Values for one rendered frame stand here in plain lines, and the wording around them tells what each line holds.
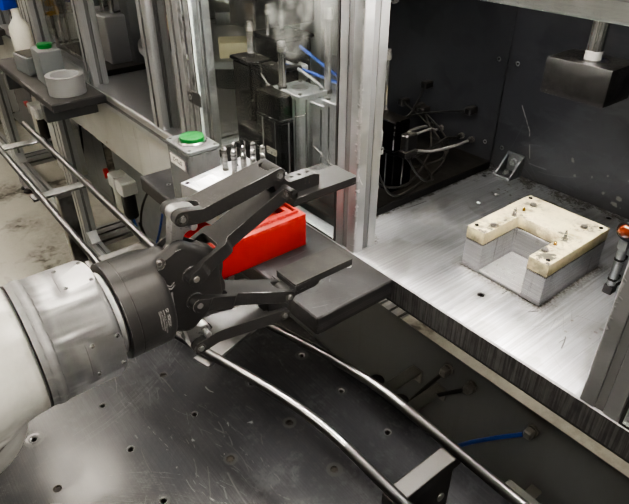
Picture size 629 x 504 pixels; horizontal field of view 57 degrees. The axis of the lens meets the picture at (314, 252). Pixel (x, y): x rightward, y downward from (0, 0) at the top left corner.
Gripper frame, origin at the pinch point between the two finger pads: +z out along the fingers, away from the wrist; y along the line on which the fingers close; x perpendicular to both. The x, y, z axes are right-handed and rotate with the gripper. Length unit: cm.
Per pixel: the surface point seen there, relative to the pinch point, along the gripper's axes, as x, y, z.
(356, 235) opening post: 18.4, -18.4, 21.8
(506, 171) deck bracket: 20, -20, 62
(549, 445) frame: -12, -49, 38
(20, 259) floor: 205, -113, 1
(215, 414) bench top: 23, -44, -2
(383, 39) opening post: 18.5, 9.4, 24.9
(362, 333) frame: 32, -56, 38
